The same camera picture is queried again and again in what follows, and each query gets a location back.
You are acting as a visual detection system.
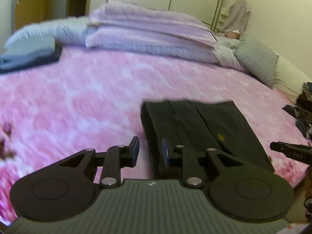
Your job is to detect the black trousers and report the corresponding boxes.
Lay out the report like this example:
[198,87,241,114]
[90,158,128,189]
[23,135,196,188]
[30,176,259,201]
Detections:
[141,100,274,179]

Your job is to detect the folded dark navy garment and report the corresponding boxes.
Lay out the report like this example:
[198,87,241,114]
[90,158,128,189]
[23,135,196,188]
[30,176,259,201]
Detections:
[1,43,62,74]

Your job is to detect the dark clothes pile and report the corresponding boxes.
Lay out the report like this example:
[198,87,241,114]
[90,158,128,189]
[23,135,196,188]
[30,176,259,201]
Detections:
[282,82,312,140]

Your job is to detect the hanging pink garment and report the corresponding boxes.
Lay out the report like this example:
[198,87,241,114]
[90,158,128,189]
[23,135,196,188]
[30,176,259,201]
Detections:
[221,0,250,32]

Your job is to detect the pink pillow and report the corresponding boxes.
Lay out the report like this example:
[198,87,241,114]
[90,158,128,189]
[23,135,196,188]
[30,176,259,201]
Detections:
[85,25,217,60]
[89,0,217,47]

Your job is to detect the grey striped duvet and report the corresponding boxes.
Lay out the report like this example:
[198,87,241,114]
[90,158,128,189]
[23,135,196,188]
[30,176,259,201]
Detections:
[4,16,246,72]

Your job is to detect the pink floral bedspread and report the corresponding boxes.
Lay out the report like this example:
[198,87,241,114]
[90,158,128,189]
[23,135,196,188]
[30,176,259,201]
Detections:
[1,47,307,224]

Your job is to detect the wooden door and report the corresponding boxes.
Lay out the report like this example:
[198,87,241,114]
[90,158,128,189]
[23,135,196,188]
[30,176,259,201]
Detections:
[13,0,48,30]

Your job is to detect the upper pink pillow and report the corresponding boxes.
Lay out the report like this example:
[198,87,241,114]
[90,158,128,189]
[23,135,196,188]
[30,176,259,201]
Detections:
[89,0,217,47]

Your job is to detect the grey checked cushion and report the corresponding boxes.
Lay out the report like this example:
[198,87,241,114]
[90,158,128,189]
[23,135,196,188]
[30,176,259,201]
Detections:
[234,32,278,89]

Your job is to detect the folded grey-blue garment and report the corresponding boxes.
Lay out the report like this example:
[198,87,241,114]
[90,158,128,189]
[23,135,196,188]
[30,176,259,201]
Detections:
[1,36,56,70]

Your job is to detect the lower pink pillow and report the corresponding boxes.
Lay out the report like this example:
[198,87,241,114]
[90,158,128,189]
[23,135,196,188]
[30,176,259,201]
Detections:
[85,25,217,60]

